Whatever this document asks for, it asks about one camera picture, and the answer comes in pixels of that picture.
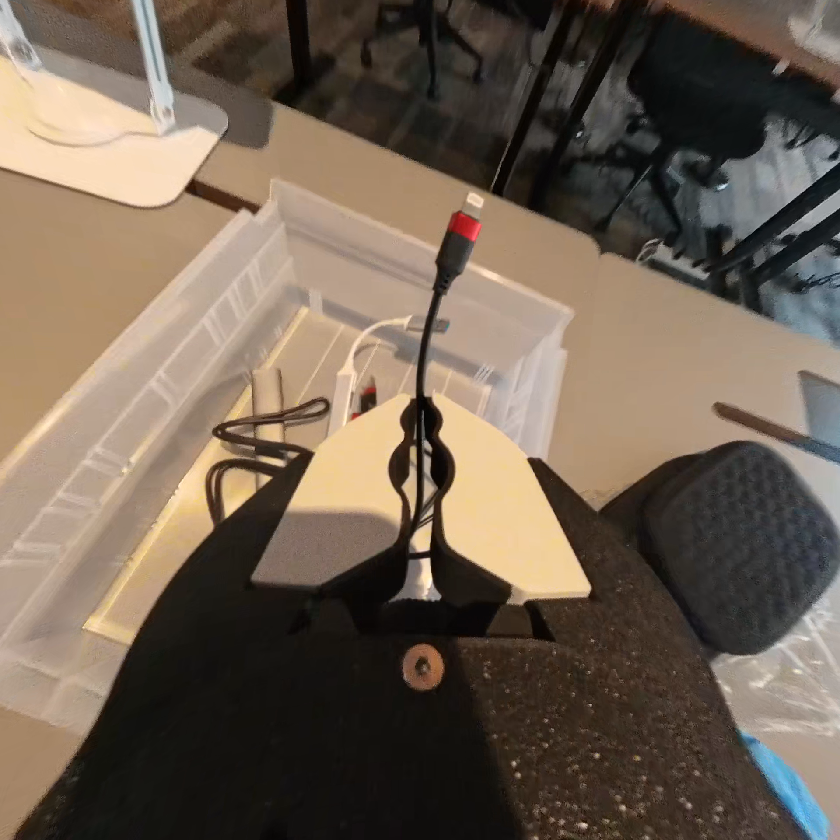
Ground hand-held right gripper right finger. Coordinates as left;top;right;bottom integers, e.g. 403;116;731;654
428;390;593;606

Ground clear plastic bag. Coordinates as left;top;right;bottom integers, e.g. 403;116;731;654
705;607;840;749

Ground white document stand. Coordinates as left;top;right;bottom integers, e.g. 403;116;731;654
0;0;231;210

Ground black office chair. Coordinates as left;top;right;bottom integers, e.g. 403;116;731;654
360;0;488;105
594;10;840;231

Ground silver usb hub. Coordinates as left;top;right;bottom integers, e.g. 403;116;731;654
331;314;454;429

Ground black multi-head usb cable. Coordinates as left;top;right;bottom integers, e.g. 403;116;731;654
205;192;484;567

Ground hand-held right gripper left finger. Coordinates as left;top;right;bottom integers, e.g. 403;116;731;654
249;394;421;601

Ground black textured case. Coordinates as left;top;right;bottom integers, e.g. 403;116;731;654
599;440;840;657

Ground blue disposable gloves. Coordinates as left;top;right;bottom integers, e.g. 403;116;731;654
740;730;833;840

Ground clear plastic bin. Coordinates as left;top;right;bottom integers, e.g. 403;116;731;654
0;176;576;731

